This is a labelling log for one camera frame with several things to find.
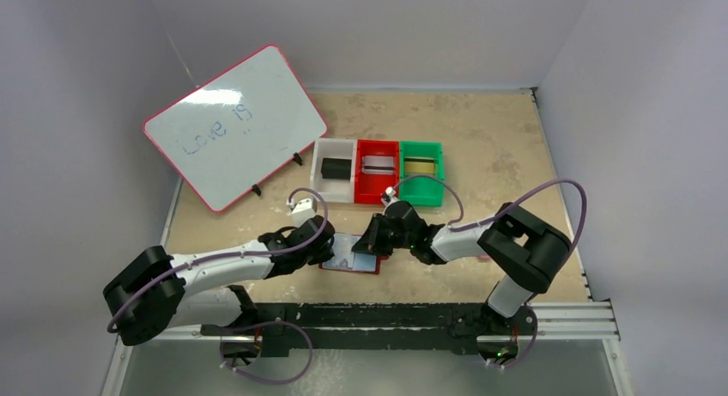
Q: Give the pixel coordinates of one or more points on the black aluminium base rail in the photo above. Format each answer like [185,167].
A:
[460,328]

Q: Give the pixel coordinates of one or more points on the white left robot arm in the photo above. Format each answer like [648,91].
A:
[158,290]

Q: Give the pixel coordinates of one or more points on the pink framed whiteboard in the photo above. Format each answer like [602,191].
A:
[238,128]

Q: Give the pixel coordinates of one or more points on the green plastic bin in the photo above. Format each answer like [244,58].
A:
[422,189]

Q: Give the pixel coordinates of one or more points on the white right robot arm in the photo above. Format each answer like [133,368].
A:
[529,250]

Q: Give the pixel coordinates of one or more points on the black card in bin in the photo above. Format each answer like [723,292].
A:
[336,168]

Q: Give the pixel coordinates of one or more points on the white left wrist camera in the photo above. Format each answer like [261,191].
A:
[303,210]

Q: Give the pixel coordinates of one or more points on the gold card in bin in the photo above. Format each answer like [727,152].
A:
[414,166]

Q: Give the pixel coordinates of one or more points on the red plastic bin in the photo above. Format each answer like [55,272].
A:
[368,188]

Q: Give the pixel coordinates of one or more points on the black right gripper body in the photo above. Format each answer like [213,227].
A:
[373,238]

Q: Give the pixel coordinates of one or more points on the white plastic bin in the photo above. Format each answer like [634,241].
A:
[333,191]

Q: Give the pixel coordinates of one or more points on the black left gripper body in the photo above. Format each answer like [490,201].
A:
[321,243]

